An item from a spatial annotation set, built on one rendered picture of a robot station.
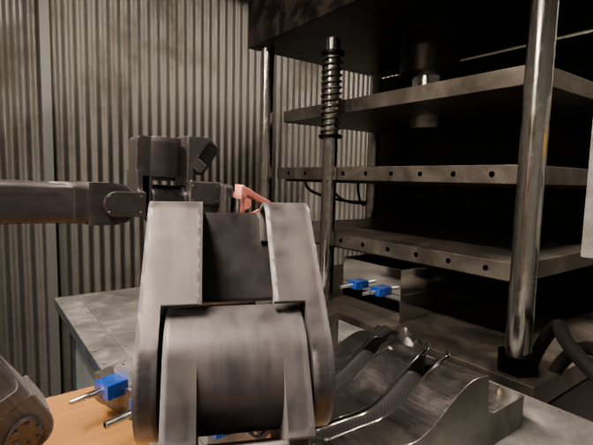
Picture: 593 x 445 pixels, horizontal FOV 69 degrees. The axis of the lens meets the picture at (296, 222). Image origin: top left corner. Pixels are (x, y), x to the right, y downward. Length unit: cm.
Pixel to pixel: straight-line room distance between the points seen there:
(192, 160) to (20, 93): 182
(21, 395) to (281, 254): 50
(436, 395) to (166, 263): 59
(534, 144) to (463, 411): 63
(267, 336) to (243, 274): 7
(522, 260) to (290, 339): 98
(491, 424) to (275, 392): 68
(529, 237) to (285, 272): 96
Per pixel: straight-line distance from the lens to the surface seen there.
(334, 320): 111
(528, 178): 114
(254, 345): 21
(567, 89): 142
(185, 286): 22
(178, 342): 21
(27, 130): 244
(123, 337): 132
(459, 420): 77
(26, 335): 255
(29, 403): 69
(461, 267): 132
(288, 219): 25
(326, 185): 162
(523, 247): 115
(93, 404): 99
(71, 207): 63
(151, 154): 67
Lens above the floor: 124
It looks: 6 degrees down
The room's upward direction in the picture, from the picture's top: 1 degrees clockwise
